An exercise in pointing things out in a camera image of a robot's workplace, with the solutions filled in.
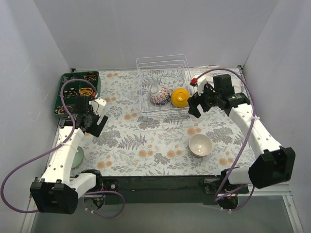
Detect green compartment organizer tray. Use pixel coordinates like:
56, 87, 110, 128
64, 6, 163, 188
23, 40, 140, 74
53, 70, 101, 119

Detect aluminium frame rail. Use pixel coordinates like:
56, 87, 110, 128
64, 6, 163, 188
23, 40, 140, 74
30, 176, 304, 233

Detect blue triangle patterned bowl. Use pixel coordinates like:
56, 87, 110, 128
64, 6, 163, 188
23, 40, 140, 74
150, 85, 171, 105

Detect yellow rubber bands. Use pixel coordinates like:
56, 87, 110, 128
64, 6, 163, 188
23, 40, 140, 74
78, 87, 94, 97

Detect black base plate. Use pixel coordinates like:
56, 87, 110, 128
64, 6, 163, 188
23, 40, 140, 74
92, 175, 239, 209

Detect white folded cloth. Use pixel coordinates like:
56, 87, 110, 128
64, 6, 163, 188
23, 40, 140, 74
191, 69, 246, 94

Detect white bowl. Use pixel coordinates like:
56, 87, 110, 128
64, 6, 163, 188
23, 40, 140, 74
189, 134, 213, 157

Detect light green flower bowl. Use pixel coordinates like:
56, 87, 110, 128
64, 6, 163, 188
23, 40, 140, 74
71, 147, 84, 169

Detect floral patterned table mat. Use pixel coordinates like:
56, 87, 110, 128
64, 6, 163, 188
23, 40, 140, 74
71, 70, 255, 176

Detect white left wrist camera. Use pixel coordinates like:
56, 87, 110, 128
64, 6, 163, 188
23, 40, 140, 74
89, 97, 107, 116

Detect yellow bowl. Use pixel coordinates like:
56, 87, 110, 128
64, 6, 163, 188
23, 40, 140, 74
171, 88, 190, 108

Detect white wire dish rack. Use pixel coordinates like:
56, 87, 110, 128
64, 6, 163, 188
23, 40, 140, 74
136, 54, 194, 120

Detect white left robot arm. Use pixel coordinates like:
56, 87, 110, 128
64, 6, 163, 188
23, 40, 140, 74
30, 97, 108, 214

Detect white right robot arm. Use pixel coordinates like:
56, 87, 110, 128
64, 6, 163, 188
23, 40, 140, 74
188, 74, 295, 193

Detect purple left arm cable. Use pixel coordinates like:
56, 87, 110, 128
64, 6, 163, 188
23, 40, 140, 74
0, 79, 125, 219

